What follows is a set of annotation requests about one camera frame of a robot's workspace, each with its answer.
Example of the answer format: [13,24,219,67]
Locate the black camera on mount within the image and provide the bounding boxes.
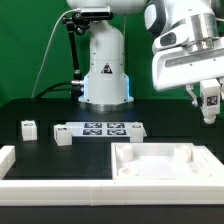
[73,6,113,21]

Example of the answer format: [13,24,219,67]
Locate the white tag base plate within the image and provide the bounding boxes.
[66,122,143,137]

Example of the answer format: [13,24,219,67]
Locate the white camera cable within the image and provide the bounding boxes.
[31,7,82,99]

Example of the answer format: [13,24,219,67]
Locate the white square tabletop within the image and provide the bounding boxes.
[111,143,224,180]

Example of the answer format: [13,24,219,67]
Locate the white U-shaped fence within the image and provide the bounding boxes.
[0,146,224,206]

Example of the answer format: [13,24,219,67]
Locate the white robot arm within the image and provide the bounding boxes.
[66,0,224,110]

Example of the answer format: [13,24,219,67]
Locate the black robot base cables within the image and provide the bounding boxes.
[35,79,85,100]

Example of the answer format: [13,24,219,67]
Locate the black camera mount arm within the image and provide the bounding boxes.
[62,16,83,101]

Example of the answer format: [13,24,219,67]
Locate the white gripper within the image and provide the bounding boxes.
[152,31,224,107]

